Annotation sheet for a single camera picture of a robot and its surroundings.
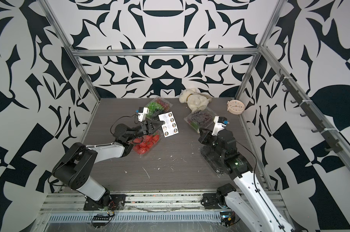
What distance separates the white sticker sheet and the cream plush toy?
351mm

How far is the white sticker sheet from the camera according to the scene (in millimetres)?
741

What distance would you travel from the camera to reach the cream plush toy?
108 centimetres
